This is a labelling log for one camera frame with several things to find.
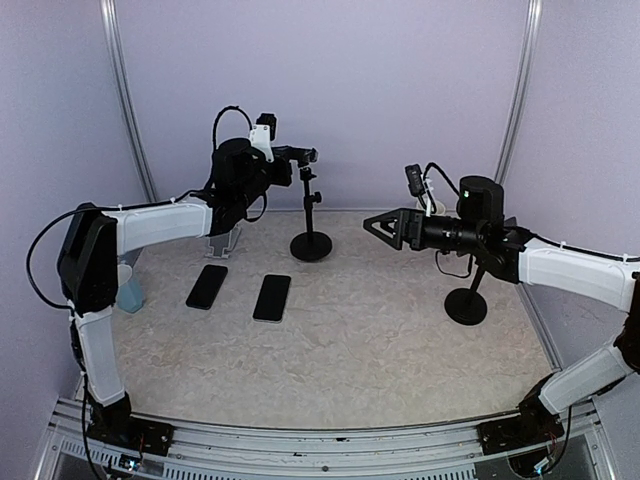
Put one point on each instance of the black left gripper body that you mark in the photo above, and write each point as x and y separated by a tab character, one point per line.
255	184

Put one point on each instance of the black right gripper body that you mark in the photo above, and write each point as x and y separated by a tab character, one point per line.
418	242

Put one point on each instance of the black round-base phone stand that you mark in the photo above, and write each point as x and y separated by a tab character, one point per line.
310	245

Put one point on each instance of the black smartphone blue edge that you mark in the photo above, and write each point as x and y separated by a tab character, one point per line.
207	286

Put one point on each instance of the black smartphone silver edge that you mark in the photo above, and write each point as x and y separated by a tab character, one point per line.
272	298

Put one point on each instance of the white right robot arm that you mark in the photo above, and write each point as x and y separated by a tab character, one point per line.
587	302

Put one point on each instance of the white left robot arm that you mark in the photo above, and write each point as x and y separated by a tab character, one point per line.
87	267

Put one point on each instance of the grey folding phone stand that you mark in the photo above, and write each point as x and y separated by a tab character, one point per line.
221	246

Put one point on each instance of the cream ceramic mug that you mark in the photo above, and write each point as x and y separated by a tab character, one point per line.
437	207

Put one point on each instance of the light blue cup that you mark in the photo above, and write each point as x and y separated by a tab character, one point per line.
130	297

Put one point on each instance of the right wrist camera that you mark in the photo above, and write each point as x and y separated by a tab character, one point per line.
415	180

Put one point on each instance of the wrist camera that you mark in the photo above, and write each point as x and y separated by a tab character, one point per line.
415	180
270	121

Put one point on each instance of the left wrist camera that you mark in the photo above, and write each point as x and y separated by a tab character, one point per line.
270	121

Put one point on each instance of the aluminium corner post left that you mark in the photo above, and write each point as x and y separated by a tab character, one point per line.
108	10

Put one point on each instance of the aluminium corner post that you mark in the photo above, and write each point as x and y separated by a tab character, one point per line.
518	102
108	10

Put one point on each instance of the aluminium corner post right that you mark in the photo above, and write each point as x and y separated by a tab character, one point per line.
518	102

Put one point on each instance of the aluminium front rail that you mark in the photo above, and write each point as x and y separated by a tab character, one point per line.
200	450

